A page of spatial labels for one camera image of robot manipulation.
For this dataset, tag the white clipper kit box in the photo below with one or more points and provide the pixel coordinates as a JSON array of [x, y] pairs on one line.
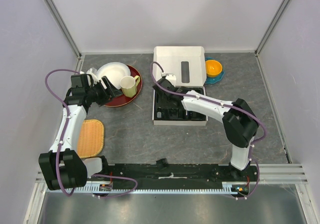
[[187, 63]]

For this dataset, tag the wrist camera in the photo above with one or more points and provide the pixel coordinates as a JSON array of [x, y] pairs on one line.
[[93, 72], [170, 77]]

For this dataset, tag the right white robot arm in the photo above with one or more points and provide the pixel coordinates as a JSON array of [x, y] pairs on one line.
[[237, 118]]

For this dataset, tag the black comb guard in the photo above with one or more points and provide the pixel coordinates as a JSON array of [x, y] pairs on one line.
[[162, 164]]

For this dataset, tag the dark red round tray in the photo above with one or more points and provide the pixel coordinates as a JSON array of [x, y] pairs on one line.
[[122, 100]]

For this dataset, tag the woven bamboo tray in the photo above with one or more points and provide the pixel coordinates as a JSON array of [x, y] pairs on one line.
[[91, 139]]

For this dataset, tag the white paper plate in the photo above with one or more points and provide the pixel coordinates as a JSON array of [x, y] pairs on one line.
[[114, 72]]

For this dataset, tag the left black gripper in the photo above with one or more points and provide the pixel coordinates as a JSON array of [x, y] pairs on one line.
[[105, 95]]

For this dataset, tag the slotted cable duct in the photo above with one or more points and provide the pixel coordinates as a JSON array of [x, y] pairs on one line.
[[97, 189]]

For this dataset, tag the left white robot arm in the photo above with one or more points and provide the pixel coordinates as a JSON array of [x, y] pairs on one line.
[[61, 166]]

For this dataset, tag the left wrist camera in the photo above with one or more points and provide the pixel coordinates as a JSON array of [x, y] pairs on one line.
[[93, 72]]

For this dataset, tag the pale yellow mug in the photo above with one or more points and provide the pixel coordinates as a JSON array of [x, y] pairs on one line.
[[129, 85]]

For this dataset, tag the small oil bottle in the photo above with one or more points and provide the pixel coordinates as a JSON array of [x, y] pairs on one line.
[[159, 115]]

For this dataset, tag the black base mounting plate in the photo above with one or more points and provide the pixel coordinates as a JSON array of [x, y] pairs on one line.
[[182, 176]]

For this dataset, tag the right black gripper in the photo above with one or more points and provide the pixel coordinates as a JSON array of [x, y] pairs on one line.
[[169, 107]]

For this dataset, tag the teal scalloped plate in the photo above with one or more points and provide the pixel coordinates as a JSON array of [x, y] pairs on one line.
[[215, 79]]

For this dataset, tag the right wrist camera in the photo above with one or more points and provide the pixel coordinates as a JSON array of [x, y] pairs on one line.
[[170, 77]]

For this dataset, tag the orange bowl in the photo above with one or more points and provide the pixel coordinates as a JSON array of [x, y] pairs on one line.
[[213, 68]]

